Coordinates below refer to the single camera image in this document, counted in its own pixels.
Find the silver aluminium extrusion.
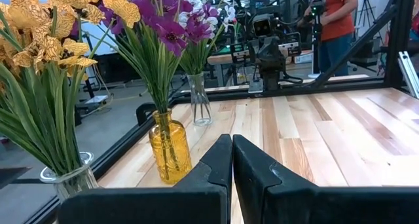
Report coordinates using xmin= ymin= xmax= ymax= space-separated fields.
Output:
xmin=397 ymin=50 xmax=419 ymax=100

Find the black tripod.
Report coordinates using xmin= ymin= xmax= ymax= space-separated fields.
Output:
xmin=356 ymin=0 xmax=377 ymax=31

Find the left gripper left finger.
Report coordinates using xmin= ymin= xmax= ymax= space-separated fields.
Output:
xmin=58 ymin=134 xmax=232 ymax=224

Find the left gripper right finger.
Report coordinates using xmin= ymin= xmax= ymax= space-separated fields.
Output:
xmin=232 ymin=134 xmax=419 ymax=224

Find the amber glass bottle vase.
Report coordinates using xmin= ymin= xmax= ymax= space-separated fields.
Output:
xmin=149 ymin=108 xmax=193 ymax=185

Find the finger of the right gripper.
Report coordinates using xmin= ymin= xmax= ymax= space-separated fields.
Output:
xmin=257 ymin=37 xmax=271 ymax=71
xmin=270 ymin=37 xmax=285 ymax=71

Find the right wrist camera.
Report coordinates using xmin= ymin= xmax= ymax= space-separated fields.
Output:
xmin=251 ymin=13 xmax=274 ymax=38

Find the yellow artificial flower bunch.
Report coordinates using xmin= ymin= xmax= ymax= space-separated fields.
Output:
xmin=0 ymin=30 xmax=99 ymax=177
xmin=0 ymin=0 xmax=99 ymax=176
xmin=48 ymin=0 xmax=141 ymax=172

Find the black aluminium table frame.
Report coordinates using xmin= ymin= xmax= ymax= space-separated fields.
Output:
xmin=24 ymin=0 xmax=419 ymax=224

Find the person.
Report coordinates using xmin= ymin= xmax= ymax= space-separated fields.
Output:
xmin=302 ymin=0 xmax=359 ymax=77

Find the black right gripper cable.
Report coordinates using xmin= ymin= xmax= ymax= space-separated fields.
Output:
xmin=271 ymin=0 xmax=308 ymax=26

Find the person's hand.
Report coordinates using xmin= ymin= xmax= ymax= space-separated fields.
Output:
xmin=304 ymin=6 xmax=330 ymax=26

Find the black table clamp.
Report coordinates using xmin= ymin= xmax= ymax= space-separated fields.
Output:
xmin=136 ymin=102 xmax=158 ymax=126

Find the clear slim glass vase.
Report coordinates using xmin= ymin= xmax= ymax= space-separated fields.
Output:
xmin=186 ymin=72 xmax=213 ymax=126

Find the black camera stand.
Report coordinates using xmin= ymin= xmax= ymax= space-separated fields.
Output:
xmin=307 ymin=0 xmax=328 ymax=79

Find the clear ribbed glass vase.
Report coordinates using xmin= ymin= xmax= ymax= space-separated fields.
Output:
xmin=39 ymin=151 xmax=99 ymax=205

